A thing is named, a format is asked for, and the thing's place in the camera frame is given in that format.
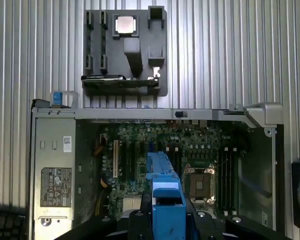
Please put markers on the blue case latch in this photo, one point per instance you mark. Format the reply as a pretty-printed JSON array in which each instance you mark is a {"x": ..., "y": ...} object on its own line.
[{"x": 57, "y": 97}]

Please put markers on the grey power supply unit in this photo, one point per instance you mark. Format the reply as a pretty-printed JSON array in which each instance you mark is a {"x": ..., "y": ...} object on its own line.
[{"x": 52, "y": 155}]

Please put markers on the black expansion slot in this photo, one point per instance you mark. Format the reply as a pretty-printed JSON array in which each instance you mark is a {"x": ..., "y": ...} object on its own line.
[
  {"x": 123, "y": 162},
  {"x": 132, "y": 162}
]

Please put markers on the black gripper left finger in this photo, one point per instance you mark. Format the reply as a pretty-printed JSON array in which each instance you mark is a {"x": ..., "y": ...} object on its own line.
[{"x": 140, "y": 225}]

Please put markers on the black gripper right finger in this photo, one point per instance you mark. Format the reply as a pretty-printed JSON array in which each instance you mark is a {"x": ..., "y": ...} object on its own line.
[{"x": 205, "y": 225}]

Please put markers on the black graphics card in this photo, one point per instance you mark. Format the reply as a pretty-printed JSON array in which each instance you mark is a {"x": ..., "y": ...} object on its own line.
[{"x": 115, "y": 81}]

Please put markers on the black keyboard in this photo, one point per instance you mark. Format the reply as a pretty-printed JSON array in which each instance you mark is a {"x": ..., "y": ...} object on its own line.
[{"x": 5, "y": 222}]

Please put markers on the black slider latch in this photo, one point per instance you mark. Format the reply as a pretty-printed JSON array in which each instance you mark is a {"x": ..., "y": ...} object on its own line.
[{"x": 181, "y": 114}]

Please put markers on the CPU socket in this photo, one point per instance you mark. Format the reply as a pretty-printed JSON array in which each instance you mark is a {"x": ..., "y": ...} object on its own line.
[{"x": 200, "y": 185}]

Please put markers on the green RAM stick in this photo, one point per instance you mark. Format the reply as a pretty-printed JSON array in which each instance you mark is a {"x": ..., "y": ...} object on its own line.
[
  {"x": 103, "y": 42},
  {"x": 89, "y": 40}
]

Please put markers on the dark grey parts rack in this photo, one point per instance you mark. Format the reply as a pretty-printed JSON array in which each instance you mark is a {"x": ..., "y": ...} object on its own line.
[{"x": 117, "y": 57}]

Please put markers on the open grey PC case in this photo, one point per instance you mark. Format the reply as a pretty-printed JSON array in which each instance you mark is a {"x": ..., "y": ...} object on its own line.
[{"x": 140, "y": 113}]

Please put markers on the green motherboard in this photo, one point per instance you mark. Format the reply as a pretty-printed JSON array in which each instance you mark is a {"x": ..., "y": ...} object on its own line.
[{"x": 205, "y": 140}]

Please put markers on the white expansion slot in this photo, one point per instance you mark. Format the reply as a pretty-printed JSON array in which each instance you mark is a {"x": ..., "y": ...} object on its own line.
[{"x": 115, "y": 160}]

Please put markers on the silver CPU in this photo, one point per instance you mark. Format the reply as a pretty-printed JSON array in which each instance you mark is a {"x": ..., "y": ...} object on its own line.
[{"x": 125, "y": 25}]

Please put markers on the black RAM slot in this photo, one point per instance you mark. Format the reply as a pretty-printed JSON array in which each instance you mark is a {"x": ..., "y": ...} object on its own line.
[
  {"x": 223, "y": 180},
  {"x": 233, "y": 180}
]

